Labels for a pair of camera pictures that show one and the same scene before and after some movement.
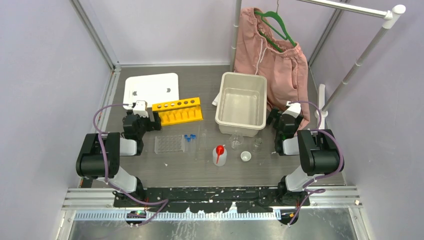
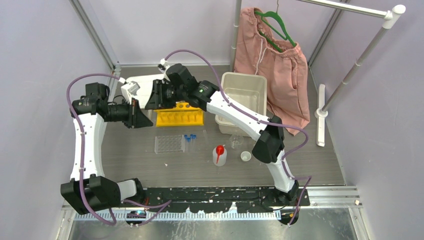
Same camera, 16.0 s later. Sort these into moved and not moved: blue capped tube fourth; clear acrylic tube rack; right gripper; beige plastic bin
Moved: right gripper
Not moved: beige plastic bin; blue capped tube fourth; clear acrylic tube rack
